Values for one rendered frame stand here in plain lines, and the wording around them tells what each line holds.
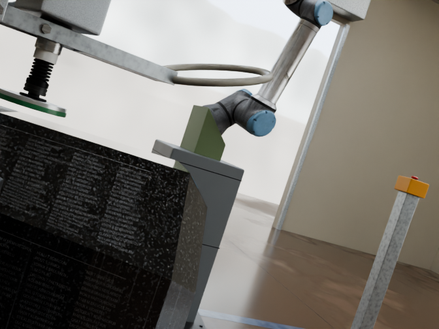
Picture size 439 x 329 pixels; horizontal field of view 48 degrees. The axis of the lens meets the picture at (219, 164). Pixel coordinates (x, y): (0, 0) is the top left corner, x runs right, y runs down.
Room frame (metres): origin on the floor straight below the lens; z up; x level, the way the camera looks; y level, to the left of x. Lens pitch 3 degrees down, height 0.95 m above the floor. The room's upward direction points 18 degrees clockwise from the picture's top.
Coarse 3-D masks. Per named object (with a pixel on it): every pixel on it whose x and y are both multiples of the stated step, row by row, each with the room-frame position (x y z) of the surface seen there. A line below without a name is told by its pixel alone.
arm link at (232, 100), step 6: (240, 90) 2.66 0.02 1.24; (246, 90) 2.65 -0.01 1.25; (228, 96) 2.65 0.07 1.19; (234, 96) 2.63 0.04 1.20; (240, 96) 2.62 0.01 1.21; (246, 96) 2.63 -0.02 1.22; (222, 102) 2.61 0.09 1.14; (228, 102) 2.60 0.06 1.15; (234, 102) 2.59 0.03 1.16; (240, 102) 2.56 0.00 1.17; (228, 108) 2.59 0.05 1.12; (234, 108) 2.57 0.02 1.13; (234, 120) 2.59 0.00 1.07
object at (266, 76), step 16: (176, 64) 2.14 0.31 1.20; (192, 64) 2.18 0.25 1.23; (208, 64) 2.20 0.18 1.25; (224, 64) 2.20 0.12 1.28; (176, 80) 1.78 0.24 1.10; (192, 80) 1.76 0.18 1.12; (208, 80) 1.75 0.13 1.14; (224, 80) 1.76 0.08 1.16; (240, 80) 1.78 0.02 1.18; (256, 80) 1.82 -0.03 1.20
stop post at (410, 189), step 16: (400, 176) 2.70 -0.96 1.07; (400, 192) 2.68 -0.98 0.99; (416, 192) 2.62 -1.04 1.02; (400, 208) 2.64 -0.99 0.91; (400, 224) 2.63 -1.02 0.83; (384, 240) 2.68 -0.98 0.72; (400, 240) 2.64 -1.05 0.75; (384, 256) 2.63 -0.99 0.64; (384, 272) 2.64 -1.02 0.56; (368, 288) 2.67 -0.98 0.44; (384, 288) 2.64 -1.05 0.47; (368, 304) 2.63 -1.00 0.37; (368, 320) 2.64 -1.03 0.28
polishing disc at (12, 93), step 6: (0, 90) 1.44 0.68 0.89; (6, 90) 1.45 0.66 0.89; (12, 96) 1.42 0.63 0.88; (18, 96) 1.42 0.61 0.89; (24, 96) 1.46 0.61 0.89; (30, 102) 1.43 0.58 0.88; (36, 102) 1.44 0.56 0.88; (42, 102) 1.45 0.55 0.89; (48, 102) 1.58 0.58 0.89; (54, 108) 1.48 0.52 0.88; (60, 108) 1.50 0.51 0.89; (66, 108) 1.58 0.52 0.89
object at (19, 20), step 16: (16, 16) 1.39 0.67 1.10; (32, 16) 1.42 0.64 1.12; (32, 32) 1.43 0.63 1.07; (48, 32) 1.45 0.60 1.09; (64, 32) 1.49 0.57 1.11; (80, 48) 1.54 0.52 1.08; (96, 48) 1.57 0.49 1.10; (112, 48) 1.61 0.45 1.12; (112, 64) 1.71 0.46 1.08; (128, 64) 1.66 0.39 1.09; (144, 64) 1.70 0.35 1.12; (160, 80) 1.77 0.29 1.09
